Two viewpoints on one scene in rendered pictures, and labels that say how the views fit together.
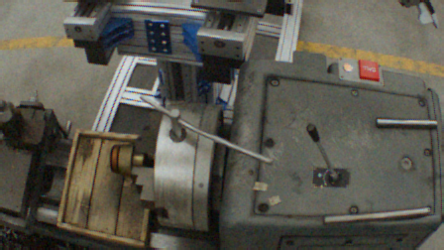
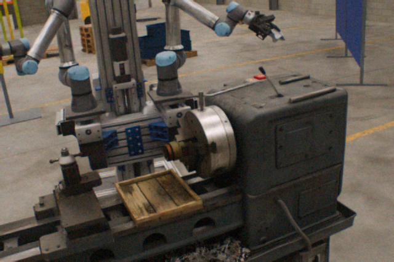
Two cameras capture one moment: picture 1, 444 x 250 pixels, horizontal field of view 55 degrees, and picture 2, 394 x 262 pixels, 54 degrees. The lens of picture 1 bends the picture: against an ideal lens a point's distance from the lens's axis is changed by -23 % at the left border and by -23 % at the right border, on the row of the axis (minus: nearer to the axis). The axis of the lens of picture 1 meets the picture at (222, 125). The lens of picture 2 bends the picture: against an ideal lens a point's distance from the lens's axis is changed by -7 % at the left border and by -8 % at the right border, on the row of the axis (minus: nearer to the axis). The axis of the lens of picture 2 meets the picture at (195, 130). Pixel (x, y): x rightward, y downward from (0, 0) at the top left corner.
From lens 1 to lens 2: 1.36 m
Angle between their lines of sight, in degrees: 42
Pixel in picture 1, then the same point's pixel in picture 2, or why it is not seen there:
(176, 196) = (217, 131)
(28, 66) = not seen: outside the picture
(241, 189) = (246, 107)
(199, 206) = (229, 133)
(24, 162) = (88, 197)
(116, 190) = (164, 194)
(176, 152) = (207, 114)
